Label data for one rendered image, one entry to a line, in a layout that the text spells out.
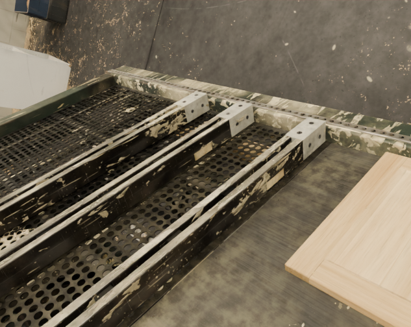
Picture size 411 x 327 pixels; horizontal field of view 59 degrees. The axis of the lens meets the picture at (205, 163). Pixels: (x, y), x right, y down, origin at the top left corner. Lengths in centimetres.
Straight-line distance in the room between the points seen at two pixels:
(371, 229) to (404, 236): 6
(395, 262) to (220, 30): 222
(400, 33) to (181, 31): 162
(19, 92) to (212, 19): 232
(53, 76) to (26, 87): 31
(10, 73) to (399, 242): 391
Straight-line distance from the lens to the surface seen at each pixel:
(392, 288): 78
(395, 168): 106
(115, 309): 77
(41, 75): 436
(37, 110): 185
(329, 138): 118
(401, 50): 212
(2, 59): 421
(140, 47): 343
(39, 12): 464
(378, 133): 113
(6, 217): 115
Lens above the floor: 197
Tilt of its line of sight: 48 degrees down
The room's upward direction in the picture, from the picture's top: 88 degrees counter-clockwise
